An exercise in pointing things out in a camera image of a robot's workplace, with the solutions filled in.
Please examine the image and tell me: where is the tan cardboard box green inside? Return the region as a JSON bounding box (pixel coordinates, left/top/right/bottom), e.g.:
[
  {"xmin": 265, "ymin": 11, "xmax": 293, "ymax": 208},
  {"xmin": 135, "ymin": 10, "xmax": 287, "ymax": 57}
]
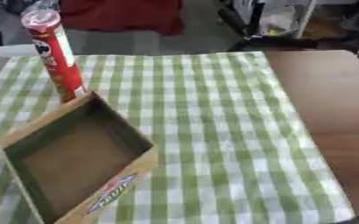
[{"xmin": 0, "ymin": 90, "xmax": 161, "ymax": 224}]

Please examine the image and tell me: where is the red cylindrical snack can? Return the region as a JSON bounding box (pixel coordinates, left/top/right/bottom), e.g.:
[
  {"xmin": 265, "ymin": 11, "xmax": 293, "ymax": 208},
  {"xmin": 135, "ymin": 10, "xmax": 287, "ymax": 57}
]
[{"xmin": 20, "ymin": 8, "xmax": 91, "ymax": 104}]

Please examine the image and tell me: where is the red fabric object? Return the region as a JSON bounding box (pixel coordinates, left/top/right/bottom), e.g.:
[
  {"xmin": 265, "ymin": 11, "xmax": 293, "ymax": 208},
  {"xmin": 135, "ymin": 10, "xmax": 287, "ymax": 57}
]
[{"xmin": 58, "ymin": 0, "xmax": 186, "ymax": 37}]

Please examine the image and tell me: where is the black chair base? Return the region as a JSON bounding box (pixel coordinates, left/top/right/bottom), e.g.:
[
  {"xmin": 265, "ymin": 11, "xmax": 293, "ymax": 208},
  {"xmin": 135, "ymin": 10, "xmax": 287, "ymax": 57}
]
[{"xmin": 216, "ymin": 0, "xmax": 342, "ymax": 53}]

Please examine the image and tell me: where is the white pole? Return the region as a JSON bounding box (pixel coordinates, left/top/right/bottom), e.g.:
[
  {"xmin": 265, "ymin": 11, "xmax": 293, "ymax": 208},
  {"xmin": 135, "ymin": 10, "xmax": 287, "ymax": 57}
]
[{"xmin": 292, "ymin": 0, "xmax": 320, "ymax": 39}]

